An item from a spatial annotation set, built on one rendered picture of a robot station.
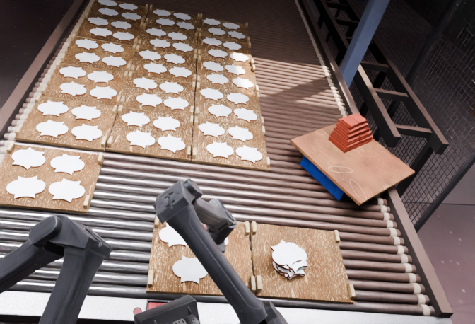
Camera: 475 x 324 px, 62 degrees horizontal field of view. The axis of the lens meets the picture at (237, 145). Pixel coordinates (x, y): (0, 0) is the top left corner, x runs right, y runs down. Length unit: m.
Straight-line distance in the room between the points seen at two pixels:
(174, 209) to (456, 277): 2.95
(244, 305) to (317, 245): 0.97
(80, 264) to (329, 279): 1.17
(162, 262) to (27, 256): 0.78
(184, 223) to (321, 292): 0.95
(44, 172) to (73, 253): 1.12
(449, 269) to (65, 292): 3.14
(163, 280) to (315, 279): 0.62
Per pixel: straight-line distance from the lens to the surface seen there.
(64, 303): 0.85
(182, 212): 0.90
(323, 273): 1.79
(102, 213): 1.80
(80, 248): 0.85
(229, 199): 1.91
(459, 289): 3.55
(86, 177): 1.91
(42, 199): 1.85
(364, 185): 2.10
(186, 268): 1.62
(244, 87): 2.66
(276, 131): 2.42
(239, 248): 1.73
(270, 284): 1.68
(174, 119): 2.25
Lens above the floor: 2.32
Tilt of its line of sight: 39 degrees down
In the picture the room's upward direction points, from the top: 16 degrees clockwise
